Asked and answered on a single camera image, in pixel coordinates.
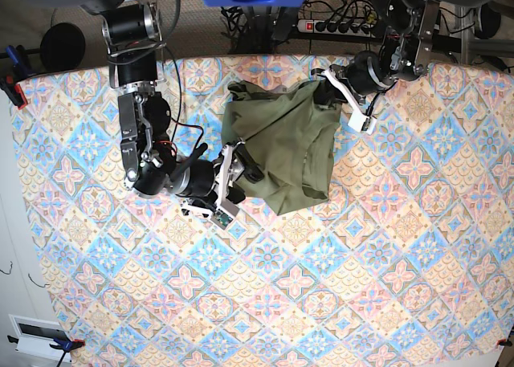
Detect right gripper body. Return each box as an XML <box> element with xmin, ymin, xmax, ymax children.
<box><xmin>180</xmin><ymin>142</ymin><xmax>243</xmax><ymax>218</ymax></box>

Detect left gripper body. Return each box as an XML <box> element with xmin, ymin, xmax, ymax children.
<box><xmin>311</xmin><ymin>63</ymin><xmax>376</xmax><ymax>118</ymax></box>

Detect olive green t-shirt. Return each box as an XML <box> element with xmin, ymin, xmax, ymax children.
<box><xmin>222</xmin><ymin>80</ymin><xmax>341</xmax><ymax>215</ymax></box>

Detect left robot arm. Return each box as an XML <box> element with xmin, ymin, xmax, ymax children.
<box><xmin>311</xmin><ymin>0</ymin><xmax>491</xmax><ymax>133</ymax></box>

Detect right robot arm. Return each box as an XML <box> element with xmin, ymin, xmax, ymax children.
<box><xmin>26</xmin><ymin>0</ymin><xmax>263</xmax><ymax>227</ymax></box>

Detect white power strip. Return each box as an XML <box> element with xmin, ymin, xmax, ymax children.
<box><xmin>296</xmin><ymin>19</ymin><xmax>372</xmax><ymax>36</ymax></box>

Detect patterned tablecloth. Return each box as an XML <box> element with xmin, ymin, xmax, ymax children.
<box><xmin>10</xmin><ymin>64</ymin><xmax>513</xmax><ymax>366</ymax></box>

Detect black round stool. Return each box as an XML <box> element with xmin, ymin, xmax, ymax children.
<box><xmin>39</xmin><ymin>22</ymin><xmax>86</xmax><ymax>73</ymax></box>

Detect blue red clamp lower left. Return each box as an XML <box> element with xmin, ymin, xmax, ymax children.
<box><xmin>6</xmin><ymin>334</ymin><xmax>86</xmax><ymax>364</ymax></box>

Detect blue red clamp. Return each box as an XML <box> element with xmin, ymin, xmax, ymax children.
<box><xmin>6</xmin><ymin>334</ymin><xmax>86</xmax><ymax>364</ymax></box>
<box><xmin>1</xmin><ymin>45</ymin><xmax>27</xmax><ymax>109</ymax></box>

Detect blue red clamp upper left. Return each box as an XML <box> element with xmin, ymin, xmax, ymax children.
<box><xmin>1</xmin><ymin>45</ymin><xmax>27</xmax><ymax>109</ymax></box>

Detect white floor outlet box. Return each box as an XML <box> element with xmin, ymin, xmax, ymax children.
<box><xmin>7</xmin><ymin>314</ymin><xmax>67</xmax><ymax>361</ymax></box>

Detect red clamp lower right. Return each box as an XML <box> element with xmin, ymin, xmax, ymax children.
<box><xmin>497</xmin><ymin>339</ymin><xmax>513</xmax><ymax>347</ymax></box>

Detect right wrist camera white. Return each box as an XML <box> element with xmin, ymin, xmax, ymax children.
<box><xmin>210</xmin><ymin>210</ymin><xmax>235</xmax><ymax>230</ymax></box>

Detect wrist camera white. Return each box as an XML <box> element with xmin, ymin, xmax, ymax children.
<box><xmin>348</xmin><ymin>112</ymin><xmax>377</xmax><ymax>135</ymax></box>
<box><xmin>210</xmin><ymin>210</ymin><xmax>235</xmax><ymax>230</ymax></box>

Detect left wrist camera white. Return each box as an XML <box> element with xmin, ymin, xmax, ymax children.
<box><xmin>348</xmin><ymin>112</ymin><xmax>377</xmax><ymax>135</ymax></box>

